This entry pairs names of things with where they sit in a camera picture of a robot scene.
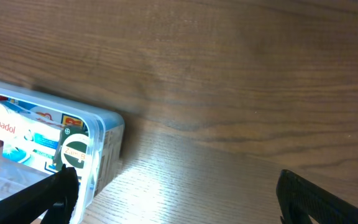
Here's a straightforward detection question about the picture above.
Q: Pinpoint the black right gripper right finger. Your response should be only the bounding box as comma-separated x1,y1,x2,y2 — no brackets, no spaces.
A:
276,169,358,224

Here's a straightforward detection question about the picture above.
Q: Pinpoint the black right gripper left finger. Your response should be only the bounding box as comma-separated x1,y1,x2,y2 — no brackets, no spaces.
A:
0,166,79,224

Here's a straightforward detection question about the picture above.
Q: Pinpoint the green Zam-Buk tin box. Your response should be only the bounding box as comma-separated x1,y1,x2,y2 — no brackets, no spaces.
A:
53,126,90,170

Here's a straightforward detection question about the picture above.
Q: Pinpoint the clear plastic container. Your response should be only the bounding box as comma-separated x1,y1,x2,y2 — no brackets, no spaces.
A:
0,82,125,223

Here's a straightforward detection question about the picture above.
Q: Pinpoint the blue Cool Fever box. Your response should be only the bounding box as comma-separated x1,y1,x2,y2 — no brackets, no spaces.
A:
8,98,125,194

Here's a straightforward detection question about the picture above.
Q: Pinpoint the white Panadol box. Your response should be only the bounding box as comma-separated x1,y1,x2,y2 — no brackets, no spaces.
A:
0,101,64,149

